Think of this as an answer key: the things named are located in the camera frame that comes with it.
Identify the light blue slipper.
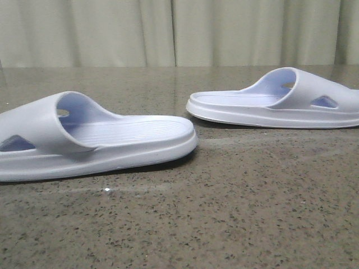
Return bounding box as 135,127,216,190
186,67,358,129
1,91,197,182

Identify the beige pleated curtain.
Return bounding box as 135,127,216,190
1,1,358,67

